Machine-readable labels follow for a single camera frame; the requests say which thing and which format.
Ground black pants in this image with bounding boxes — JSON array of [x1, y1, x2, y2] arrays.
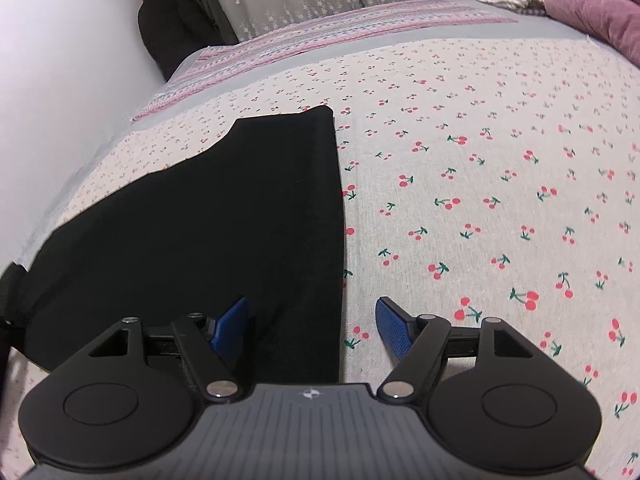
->
[[6, 106, 345, 384]]

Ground cherry print bed sheet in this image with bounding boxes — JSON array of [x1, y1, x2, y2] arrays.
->
[[0, 34, 640, 480]]

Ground pink striped blanket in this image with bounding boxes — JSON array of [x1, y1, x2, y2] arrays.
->
[[131, 0, 513, 122]]

